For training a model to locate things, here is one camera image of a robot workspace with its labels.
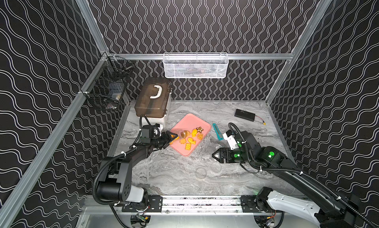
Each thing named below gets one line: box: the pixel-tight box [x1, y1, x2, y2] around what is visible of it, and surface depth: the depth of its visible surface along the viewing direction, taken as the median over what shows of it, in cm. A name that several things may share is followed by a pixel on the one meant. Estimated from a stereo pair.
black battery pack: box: [234, 108, 256, 122], surface depth 112 cm
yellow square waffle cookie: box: [185, 142, 192, 151], surface depth 97 cm
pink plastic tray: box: [169, 113, 212, 157], surface depth 102 cm
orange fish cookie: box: [187, 137, 197, 145], surface depth 99 cm
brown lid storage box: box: [134, 77, 173, 118], surface depth 103 cm
